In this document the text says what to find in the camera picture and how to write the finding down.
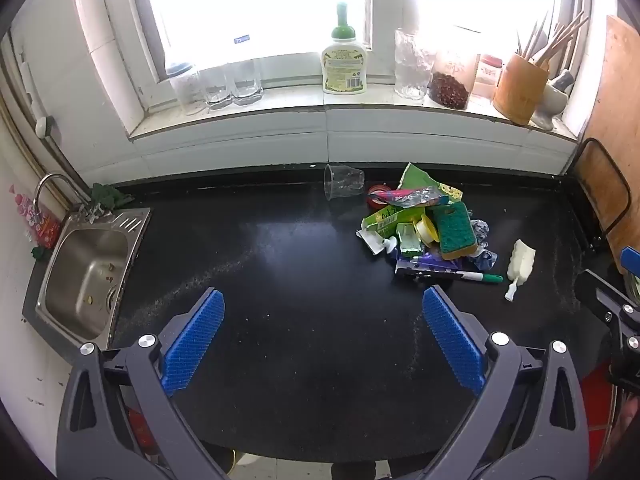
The jar with red contents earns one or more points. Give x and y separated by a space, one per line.
450 87

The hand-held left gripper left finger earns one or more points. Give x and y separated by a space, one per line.
196 337

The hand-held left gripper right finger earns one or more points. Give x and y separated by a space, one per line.
451 340

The green carton box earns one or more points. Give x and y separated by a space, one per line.
387 220

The glass jar with blue lid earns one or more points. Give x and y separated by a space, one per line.
185 87

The textured clear glass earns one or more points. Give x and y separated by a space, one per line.
412 65

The red bin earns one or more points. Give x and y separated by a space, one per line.
600 400

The clear drinking glass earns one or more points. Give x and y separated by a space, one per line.
216 90
247 85

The wooden cutting board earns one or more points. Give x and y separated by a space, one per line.
617 110

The bundle of wooden chopsticks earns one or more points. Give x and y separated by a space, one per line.
550 45

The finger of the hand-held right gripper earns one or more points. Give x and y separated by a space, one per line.
600 292
632 259

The bamboo utensil holder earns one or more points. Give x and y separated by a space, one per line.
520 90

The torn green bag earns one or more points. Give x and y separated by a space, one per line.
417 177

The white stone pestle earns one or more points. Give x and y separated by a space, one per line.
562 80

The pink bottle by sink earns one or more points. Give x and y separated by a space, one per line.
37 220

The yellow tape roll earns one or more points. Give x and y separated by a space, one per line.
429 230

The blue silver wrapper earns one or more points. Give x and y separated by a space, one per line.
484 257

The green cloth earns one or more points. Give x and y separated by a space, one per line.
111 195

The small jar with red lid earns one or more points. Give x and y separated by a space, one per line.
487 77

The white stone mortar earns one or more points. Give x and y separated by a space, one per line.
547 110

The chrome faucet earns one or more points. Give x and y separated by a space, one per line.
52 182

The white green marker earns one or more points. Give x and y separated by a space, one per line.
475 276

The purple toothpaste tube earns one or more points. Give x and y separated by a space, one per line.
425 262

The green yellow sponge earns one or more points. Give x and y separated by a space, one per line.
454 230

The stainless steel sink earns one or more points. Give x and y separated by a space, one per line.
82 280

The white wall hook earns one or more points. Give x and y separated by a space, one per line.
44 126

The person's right hand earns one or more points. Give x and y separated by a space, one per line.
625 422

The clear plastic cup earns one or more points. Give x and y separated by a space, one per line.
345 182

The squeezed white tube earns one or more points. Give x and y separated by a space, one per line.
372 242

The white sponge brush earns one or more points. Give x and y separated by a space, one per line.
521 260

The white green dish soap bottle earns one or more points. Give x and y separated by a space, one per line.
344 65

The blue pink snack wrapper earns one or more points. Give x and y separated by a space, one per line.
415 196

